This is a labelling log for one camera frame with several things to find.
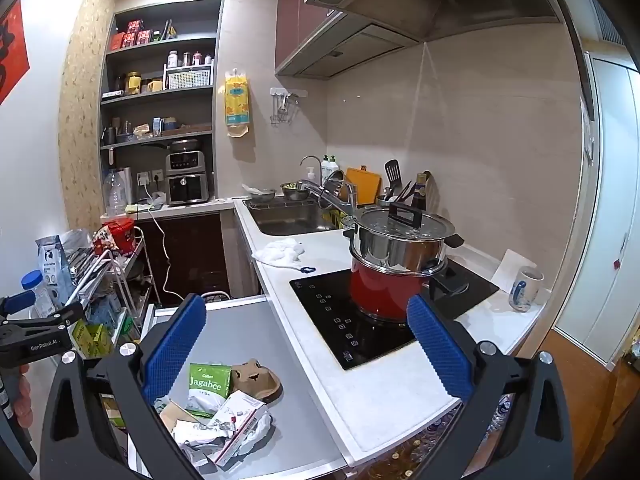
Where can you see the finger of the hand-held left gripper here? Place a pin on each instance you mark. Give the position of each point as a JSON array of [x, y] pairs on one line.
[[22, 301]]

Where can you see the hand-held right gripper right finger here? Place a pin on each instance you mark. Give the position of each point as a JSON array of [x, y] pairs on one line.
[[440, 355]]

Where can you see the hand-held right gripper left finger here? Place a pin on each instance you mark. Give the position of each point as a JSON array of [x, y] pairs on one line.
[[172, 355]]

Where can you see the green snack bag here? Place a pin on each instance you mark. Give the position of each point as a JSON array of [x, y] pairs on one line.
[[210, 382]]

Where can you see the brown cardboard scrap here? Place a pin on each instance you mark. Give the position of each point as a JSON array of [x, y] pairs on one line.
[[177, 412]]

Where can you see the white wrapper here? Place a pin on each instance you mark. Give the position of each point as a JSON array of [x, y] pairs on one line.
[[200, 440]]

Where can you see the brown paper pulp tray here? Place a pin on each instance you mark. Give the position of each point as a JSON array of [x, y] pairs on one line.
[[260, 380]]

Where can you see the white red-striped packet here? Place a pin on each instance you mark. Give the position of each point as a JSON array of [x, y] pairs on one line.
[[242, 425]]

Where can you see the person's left hand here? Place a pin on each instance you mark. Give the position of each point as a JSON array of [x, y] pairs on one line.
[[22, 395]]

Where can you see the clear jar with blue lid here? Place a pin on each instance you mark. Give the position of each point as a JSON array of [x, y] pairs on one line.
[[37, 290]]

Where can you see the white blue coffee bag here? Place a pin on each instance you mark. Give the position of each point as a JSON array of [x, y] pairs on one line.
[[52, 265]]

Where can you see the green box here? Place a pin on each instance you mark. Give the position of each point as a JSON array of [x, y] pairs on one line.
[[92, 340]]

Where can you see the red cooking pot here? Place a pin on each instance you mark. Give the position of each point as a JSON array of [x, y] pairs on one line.
[[380, 292]]

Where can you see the metal rolling cart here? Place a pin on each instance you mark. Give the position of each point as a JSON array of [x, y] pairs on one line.
[[120, 280]]

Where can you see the black induction cooktop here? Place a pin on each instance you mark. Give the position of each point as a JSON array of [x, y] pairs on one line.
[[345, 325]]

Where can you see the red white snack bag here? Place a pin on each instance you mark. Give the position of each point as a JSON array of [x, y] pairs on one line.
[[102, 240]]

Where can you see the dark brown base cabinet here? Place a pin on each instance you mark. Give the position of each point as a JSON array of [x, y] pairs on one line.
[[190, 250]]

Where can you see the white blue mug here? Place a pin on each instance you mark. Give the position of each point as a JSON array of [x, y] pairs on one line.
[[525, 290]]

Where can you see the steel steamer pot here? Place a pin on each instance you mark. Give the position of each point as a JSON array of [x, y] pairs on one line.
[[400, 255]]

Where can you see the white paper sheet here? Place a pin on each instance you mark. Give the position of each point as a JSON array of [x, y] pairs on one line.
[[507, 265]]

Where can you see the red plastic container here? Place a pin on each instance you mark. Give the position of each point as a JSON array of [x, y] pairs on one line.
[[121, 235]]

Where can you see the large clear water bottle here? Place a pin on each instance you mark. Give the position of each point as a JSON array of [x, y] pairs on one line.
[[116, 192]]

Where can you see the white cloth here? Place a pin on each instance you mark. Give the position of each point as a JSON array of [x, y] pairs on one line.
[[277, 254]]

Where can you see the steel utensil holder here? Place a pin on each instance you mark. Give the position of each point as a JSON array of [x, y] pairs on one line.
[[385, 201]]

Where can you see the dark wine bottle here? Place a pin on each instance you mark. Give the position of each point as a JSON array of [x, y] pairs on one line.
[[420, 192]]

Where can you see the silver black air fryer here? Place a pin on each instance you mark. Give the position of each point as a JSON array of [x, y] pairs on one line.
[[186, 180]]

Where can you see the steel kitchen sink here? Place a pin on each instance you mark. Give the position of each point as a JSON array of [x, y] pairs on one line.
[[292, 217]]

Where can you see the steel bowl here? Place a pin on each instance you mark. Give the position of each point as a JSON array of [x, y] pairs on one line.
[[294, 190], [261, 195]]

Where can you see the orange cutting board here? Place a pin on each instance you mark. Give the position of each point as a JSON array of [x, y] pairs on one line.
[[362, 185]]

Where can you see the black slotted spatula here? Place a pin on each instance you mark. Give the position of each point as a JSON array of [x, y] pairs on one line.
[[392, 172]]

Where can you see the chrome pull-out faucet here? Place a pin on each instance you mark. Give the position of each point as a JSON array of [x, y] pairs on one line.
[[325, 192]]

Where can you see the white dish soap bottle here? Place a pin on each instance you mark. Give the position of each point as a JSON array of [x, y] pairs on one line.
[[332, 167]]

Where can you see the white wardrobe door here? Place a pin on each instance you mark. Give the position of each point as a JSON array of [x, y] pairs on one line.
[[605, 210]]

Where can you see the thin gooseneck faucet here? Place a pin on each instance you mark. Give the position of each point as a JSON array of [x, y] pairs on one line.
[[312, 159]]

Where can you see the yellow jar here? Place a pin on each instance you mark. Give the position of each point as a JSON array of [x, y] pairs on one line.
[[133, 83]]

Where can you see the yellow hanging bag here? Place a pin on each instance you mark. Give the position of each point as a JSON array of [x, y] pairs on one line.
[[236, 105]]

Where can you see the small red box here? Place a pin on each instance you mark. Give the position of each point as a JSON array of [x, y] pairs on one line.
[[131, 38], [118, 41], [145, 36]]

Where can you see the white slatted basket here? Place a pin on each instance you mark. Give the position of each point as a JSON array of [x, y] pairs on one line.
[[189, 77]]

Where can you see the grey built-in shelf unit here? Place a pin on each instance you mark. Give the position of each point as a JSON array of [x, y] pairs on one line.
[[160, 45]]

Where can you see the white wall outlet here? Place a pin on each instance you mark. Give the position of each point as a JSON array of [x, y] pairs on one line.
[[150, 177]]

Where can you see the red wall poster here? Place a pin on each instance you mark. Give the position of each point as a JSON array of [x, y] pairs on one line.
[[12, 55]]

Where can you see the white wall hook rack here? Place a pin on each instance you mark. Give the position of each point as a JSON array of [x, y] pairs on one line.
[[286, 93]]

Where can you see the red wall cabinet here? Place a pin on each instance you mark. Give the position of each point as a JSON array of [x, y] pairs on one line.
[[295, 15]]

